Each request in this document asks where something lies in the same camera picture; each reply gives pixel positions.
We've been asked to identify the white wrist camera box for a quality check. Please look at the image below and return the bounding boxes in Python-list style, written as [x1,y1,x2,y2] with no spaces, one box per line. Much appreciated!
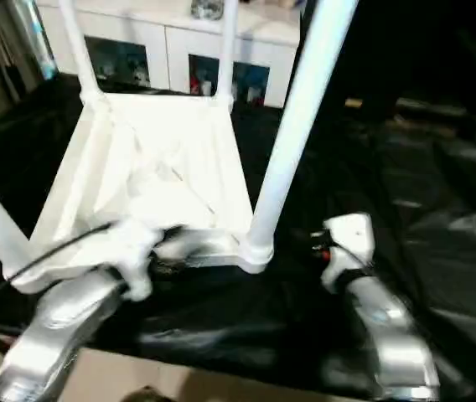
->
[318,213,376,294]
[102,219,162,302]

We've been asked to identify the white plastic table top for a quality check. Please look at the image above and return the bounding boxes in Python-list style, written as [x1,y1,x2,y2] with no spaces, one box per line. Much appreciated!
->
[8,90,274,294]

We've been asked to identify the white glass-door cabinet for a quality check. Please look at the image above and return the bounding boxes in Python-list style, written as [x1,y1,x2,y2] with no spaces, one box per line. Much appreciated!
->
[33,0,303,108]

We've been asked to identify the black flat device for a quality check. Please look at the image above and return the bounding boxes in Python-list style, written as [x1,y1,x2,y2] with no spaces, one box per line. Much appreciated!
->
[397,96,476,126]

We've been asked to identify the grey crumpled bundle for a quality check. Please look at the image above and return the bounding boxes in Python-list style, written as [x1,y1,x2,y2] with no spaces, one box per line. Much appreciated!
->
[190,0,225,21]

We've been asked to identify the light blue plastic strip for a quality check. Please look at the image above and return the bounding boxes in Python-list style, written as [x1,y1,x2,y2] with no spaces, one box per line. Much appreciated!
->
[18,0,60,81]

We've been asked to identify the black work mat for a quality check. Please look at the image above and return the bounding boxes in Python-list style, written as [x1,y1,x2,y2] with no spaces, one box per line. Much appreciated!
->
[0,74,476,399]

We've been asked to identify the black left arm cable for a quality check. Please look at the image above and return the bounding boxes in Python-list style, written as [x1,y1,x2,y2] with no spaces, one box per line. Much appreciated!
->
[0,221,115,317]

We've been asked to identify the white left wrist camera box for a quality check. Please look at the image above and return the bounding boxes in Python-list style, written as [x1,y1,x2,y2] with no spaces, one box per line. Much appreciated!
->
[102,219,162,302]

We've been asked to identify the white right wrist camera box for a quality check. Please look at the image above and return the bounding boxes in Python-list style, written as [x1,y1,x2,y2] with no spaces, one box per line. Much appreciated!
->
[318,213,376,294]

